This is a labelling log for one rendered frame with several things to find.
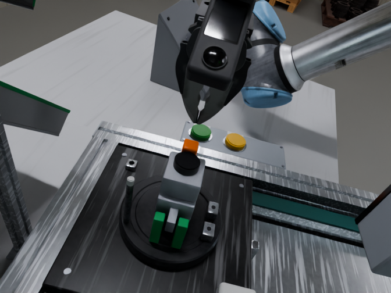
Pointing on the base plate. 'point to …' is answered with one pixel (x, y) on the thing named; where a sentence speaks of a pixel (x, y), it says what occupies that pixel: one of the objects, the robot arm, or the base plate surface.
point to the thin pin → (128, 199)
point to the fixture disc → (139, 211)
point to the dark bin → (21, 3)
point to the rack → (12, 198)
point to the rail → (251, 172)
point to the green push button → (201, 132)
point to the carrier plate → (116, 260)
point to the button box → (216, 139)
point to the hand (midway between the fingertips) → (197, 119)
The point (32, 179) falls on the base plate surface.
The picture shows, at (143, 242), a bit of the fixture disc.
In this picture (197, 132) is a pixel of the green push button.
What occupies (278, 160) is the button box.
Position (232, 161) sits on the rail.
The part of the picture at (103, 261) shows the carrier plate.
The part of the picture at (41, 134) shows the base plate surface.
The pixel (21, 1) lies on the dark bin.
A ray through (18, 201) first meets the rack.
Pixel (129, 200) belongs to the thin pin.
